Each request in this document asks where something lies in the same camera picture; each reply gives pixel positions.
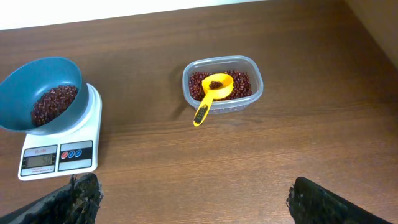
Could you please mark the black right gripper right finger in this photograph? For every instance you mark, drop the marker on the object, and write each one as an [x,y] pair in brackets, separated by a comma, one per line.
[310,203]

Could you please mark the red adzuki beans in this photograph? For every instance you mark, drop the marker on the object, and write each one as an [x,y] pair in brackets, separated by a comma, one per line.
[241,85]

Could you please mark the blue plastic bowl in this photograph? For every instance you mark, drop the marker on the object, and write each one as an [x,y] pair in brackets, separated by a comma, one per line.
[25,86]

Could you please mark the red beans in scoop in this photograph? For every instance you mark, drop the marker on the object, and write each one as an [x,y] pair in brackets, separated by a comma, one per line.
[215,84]

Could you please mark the clear plastic container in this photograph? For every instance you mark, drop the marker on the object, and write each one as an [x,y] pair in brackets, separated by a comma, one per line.
[221,64]

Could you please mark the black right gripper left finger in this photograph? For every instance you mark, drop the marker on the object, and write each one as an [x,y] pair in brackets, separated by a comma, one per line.
[76,202]

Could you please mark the red beans in bowl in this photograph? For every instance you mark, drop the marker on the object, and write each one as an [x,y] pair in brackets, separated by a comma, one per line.
[52,104]

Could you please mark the yellow plastic measuring scoop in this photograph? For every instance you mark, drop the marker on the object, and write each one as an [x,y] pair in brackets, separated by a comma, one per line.
[211,95]

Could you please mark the white digital kitchen scale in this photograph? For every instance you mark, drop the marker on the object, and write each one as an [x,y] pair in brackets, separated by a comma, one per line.
[73,151]

